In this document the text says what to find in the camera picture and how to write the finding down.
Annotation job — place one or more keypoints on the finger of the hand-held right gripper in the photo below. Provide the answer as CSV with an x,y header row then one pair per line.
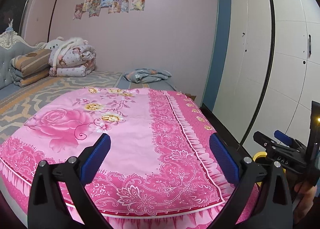
x,y
282,137
282,160

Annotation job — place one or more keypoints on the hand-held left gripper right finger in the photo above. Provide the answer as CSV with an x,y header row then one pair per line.
x,y
223,159

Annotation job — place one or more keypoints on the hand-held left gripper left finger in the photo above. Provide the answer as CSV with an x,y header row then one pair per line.
x,y
97,159

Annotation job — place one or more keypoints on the yellow round bin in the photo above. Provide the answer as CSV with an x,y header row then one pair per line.
x,y
260,155

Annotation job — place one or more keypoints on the person's right hand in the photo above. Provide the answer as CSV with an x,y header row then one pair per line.
x,y
306,201

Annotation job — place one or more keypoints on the pink floral bedspread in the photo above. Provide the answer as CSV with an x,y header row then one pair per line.
x,y
137,131

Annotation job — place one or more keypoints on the white and blue wardrobe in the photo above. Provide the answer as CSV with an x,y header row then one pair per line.
x,y
255,63

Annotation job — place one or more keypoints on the grey patterned bed sheet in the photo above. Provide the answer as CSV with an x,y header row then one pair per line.
x,y
25,94

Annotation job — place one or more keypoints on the grey floral blanket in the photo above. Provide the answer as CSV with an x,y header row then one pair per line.
x,y
147,75

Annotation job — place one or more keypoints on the floral folded quilt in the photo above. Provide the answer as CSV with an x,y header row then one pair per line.
x,y
75,61

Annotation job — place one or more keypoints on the striped folded quilt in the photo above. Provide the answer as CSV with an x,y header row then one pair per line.
x,y
30,66

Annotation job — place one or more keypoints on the white plush bear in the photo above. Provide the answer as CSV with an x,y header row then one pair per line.
x,y
53,43

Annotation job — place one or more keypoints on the grey tufted headboard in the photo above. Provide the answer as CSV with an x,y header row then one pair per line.
x,y
5,68

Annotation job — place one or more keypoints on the small pale blue figurine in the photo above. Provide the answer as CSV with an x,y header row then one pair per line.
x,y
10,25

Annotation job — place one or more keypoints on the dark window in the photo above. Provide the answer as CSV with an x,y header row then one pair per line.
x,y
15,6

